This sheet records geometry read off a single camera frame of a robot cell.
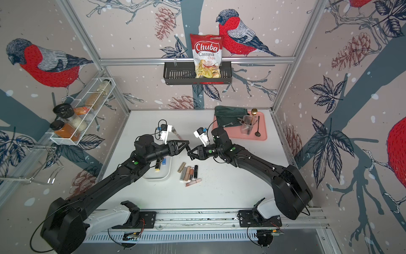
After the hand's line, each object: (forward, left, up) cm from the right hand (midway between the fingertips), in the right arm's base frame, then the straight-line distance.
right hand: (189, 153), depth 75 cm
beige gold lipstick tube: (+1, +7, -18) cm, 19 cm away
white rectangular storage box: (-4, +16, -18) cm, 24 cm away
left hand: (+3, 0, +7) cm, 7 cm away
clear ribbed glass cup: (+29, -33, -13) cm, 46 cm away
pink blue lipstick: (+4, +18, -18) cm, 26 cm away
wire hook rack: (-5, +60, +8) cm, 60 cm away
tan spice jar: (+19, +49, +17) cm, 55 cm away
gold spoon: (+35, -38, -6) cm, 52 cm away
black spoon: (+28, -42, -20) cm, 55 cm away
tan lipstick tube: (-3, +3, -18) cm, 19 cm away
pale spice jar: (+31, +49, +16) cm, 60 cm away
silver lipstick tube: (-3, +5, -18) cm, 19 cm away
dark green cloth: (+44, -22, -19) cm, 53 cm away
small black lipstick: (-1, -2, -18) cm, 18 cm away
